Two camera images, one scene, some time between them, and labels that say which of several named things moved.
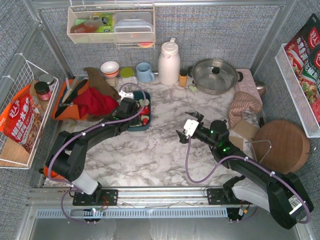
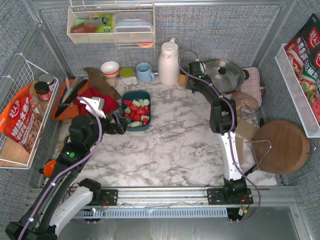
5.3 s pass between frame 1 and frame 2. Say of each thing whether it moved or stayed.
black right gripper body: moved
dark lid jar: stayed
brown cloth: stayed
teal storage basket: stayed
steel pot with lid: moved
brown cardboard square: stayed
